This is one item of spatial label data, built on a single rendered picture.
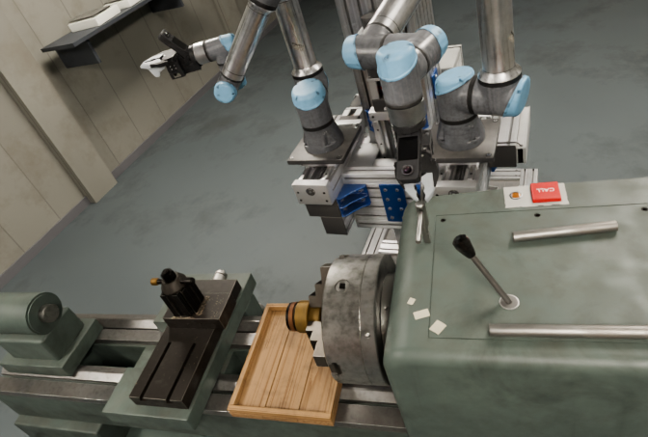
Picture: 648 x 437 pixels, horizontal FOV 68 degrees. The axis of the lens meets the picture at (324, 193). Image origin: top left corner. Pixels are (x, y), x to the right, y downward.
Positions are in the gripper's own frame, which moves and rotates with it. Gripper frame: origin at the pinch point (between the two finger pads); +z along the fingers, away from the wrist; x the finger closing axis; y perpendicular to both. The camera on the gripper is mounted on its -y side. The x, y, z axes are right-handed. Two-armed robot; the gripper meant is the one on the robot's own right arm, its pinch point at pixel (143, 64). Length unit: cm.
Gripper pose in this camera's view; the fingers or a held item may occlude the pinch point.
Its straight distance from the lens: 189.9
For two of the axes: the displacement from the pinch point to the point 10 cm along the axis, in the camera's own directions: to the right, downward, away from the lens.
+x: -0.4, -7.0, 7.1
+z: -9.6, 2.2, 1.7
